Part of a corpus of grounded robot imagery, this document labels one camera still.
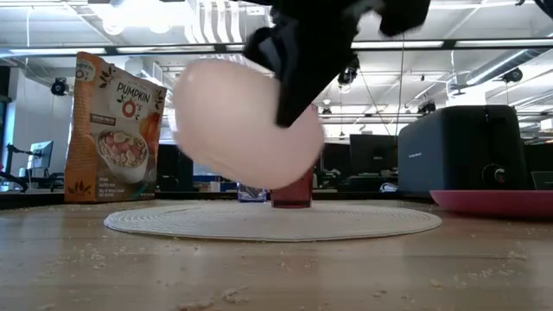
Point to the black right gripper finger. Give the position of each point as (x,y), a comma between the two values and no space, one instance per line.
(311,65)
(265,47)

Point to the pale pink plastic bowl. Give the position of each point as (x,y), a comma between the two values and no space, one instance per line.
(224,129)

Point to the red faceted plastic tumbler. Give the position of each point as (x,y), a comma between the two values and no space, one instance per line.
(294,194)

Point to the clear drinking glass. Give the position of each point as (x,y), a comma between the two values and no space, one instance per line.
(252,194)

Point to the orange pumpkin cereal box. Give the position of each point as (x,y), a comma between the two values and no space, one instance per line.
(112,129)

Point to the magenta plastic plate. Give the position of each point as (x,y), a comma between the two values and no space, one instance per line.
(492,203)

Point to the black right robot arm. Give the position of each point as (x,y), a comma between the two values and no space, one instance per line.
(545,6)

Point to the black ceiling spotlight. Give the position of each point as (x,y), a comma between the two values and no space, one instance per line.
(427,107)
(59,87)
(347,73)
(512,75)

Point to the black computer monitor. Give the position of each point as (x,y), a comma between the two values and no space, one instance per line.
(371,153)

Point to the white round woven placemat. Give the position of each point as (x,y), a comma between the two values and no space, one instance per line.
(268,222)

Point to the black two-slot toaster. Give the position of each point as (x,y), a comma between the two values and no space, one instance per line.
(458,151)

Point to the small desk monitor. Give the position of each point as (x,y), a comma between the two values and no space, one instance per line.
(41,154)

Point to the black overhead frame beam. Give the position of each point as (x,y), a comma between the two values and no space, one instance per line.
(173,47)

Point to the silver ceiling duct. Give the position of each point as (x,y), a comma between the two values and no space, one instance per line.
(497,69)

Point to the black table edge rail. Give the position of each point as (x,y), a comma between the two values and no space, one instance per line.
(34,201)

